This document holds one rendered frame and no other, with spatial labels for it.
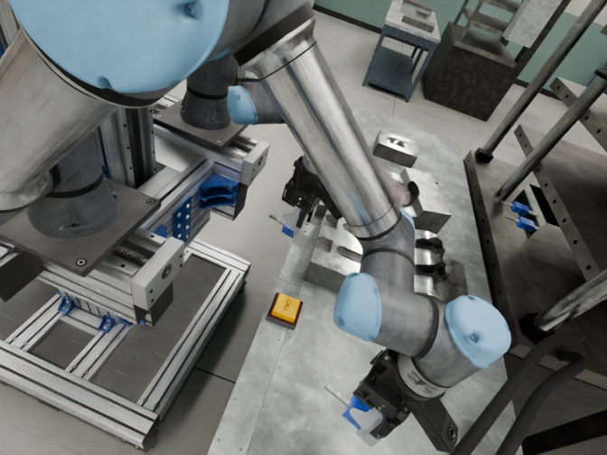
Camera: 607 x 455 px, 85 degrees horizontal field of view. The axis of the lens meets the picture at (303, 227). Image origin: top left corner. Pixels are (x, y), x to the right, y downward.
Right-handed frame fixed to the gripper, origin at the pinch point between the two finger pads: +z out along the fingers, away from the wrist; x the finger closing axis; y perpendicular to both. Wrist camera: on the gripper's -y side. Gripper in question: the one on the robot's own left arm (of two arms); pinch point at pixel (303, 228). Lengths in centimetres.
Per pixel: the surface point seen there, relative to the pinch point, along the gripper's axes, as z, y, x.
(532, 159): -9, -61, -99
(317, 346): 15.1, -18.9, 19.2
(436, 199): 4, -32, -54
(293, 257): 15.1, 0.3, -2.0
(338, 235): 6.1, -8.3, -11.5
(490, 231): 17, -61, -73
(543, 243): 8, -77, -69
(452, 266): 9, -45, -29
